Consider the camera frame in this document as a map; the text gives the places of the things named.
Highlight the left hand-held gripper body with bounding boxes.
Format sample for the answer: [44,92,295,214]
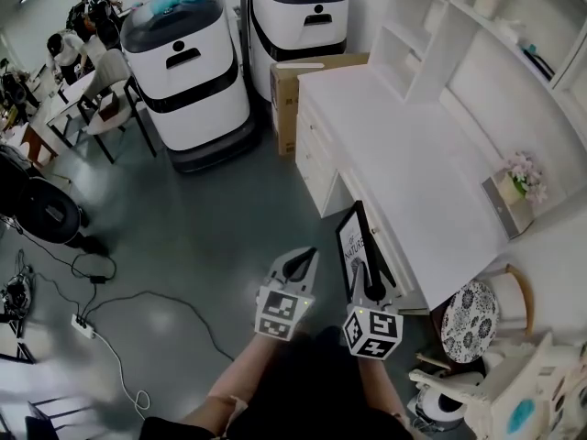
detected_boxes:
[254,285,316,342]

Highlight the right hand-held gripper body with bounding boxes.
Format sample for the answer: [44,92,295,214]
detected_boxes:
[342,302,405,362]

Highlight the black framed nature print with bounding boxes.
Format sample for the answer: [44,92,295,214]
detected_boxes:
[335,199,396,303]

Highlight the person's left forearm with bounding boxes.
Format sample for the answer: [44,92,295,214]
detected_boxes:
[201,334,297,433]

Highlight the person's right forearm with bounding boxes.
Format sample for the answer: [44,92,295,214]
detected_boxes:
[357,357,416,430]

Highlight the white desk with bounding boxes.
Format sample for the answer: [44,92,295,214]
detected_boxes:
[294,58,511,314]

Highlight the person's black clothing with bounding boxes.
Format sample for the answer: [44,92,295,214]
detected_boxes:
[141,325,414,440]

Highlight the white round container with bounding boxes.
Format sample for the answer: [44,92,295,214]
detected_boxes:
[415,390,465,425]

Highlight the small white drawer box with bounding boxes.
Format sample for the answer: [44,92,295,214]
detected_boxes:
[480,174,537,241]

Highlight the white ornate cabinet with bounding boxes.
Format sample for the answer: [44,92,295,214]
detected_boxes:
[407,332,587,440]

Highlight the pink flowers in cream pot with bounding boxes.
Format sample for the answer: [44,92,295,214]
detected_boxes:
[496,150,549,207]

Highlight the brown cardboard box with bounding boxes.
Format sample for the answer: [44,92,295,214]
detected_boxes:
[269,51,371,157]

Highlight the white and black service robot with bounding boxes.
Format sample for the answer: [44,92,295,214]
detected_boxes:
[119,0,258,174]
[241,0,351,104]

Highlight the white power strip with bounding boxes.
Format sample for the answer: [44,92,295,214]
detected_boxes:
[71,313,97,340]

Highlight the white shelf unit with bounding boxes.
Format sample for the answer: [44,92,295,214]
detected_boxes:
[366,0,587,256]

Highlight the brown tissue box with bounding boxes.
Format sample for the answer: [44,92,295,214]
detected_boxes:
[97,91,121,122]

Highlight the black round case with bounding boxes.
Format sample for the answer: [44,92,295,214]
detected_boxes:
[21,176,84,246]

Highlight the beige chair with black legs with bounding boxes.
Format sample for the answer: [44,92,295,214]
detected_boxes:
[76,48,158,165]

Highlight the brown wooden table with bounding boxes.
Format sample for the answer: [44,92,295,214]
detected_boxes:
[20,121,61,167]

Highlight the black and teal book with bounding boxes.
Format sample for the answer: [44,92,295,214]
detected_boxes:
[521,42,557,81]

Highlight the black cable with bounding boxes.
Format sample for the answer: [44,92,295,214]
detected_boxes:
[82,290,236,362]

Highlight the white cable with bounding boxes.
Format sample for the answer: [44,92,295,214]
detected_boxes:
[91,332,151,419]

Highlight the black device with cables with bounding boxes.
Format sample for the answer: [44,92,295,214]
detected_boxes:
[0,263,36,314]

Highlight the white table with black frame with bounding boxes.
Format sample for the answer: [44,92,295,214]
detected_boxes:
[45,69,100,149]

